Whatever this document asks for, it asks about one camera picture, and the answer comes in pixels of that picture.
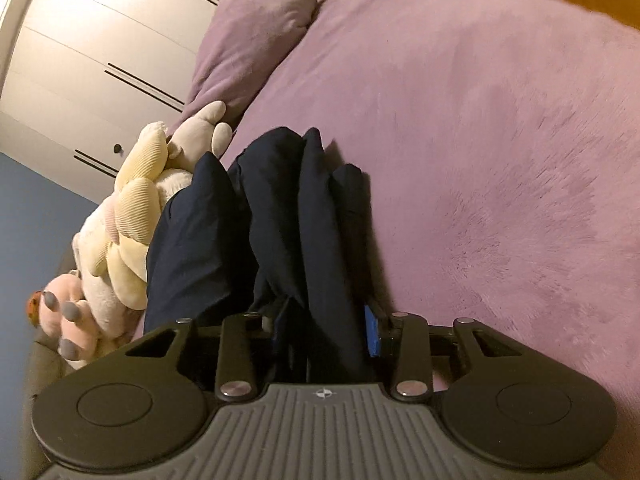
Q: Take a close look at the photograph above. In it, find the white fluffy plush toy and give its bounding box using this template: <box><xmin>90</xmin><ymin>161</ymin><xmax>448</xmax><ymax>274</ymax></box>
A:
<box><xmin>73</xmin><ymin>169</ymin><xmax>192</xmax><ymax>339</ymax></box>

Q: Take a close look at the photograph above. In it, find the dark navy garment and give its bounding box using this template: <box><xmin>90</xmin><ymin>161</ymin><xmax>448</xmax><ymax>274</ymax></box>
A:
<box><xmin>144</xmin><ymin>127</ymin><xmax>371</xmax><ymax>382</ymax></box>

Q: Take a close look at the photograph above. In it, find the white wardrobe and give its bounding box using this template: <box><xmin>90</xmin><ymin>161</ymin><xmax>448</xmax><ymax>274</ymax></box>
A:
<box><xmin>1</xmin><ymin>0</ymin><xmax>221</xmax><ymax>202</ymax></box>

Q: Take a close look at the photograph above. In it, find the beige plush bunny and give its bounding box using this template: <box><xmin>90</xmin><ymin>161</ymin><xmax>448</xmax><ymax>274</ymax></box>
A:
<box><xmin>166</xmin><ymin>101</ymin><xmax>233</xmax><ymax>172</ymax></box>

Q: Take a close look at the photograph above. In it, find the pink plush with grey claws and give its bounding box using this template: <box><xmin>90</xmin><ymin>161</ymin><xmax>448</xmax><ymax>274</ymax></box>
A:
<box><xmin>26</xmin><ymin>270</ymin><xmax>100</xmax><ymax>367</ymax></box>

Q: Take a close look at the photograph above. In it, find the purple pillow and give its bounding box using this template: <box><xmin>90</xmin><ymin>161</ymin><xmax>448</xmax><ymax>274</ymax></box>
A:
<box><xmin>168</xmin><ymin>0</ymin><xmax>318</xmax><ymax>133</ymax></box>

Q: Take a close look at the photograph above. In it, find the yellow flower plush pillow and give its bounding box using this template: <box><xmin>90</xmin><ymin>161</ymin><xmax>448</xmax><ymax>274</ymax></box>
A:
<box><xmin>105</xmin><ymin>122</ymin><xmax>168</xmax><ymax>311</ymax></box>

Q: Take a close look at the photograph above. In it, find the purple bed blanket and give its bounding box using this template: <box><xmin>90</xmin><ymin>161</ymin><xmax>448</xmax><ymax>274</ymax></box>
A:
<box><xmin>226</xmin><ymin>0</ymin><xmax>639</xmax><ymax>479</ymax></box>

